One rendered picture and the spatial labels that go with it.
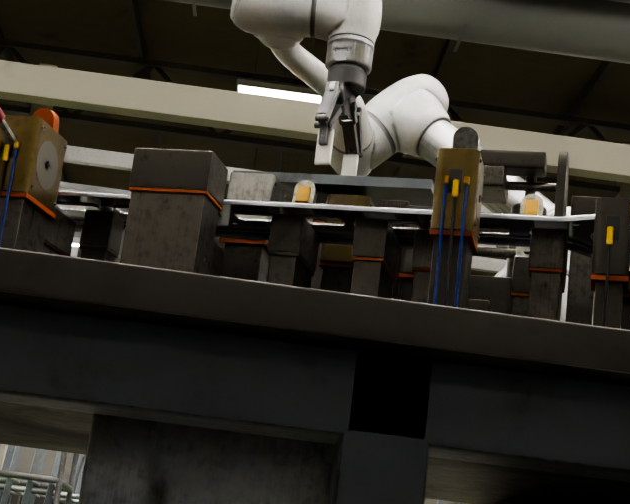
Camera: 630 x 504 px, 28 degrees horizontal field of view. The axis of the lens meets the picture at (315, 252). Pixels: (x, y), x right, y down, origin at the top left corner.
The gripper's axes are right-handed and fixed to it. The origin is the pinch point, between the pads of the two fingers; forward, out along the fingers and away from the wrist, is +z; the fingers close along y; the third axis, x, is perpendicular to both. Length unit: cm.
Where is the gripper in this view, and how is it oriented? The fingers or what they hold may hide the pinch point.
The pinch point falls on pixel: (335, 171)
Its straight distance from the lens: 235.2
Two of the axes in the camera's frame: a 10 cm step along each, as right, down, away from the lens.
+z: -1.2, 9.6, -2.6
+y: -3.6, -2.8, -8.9
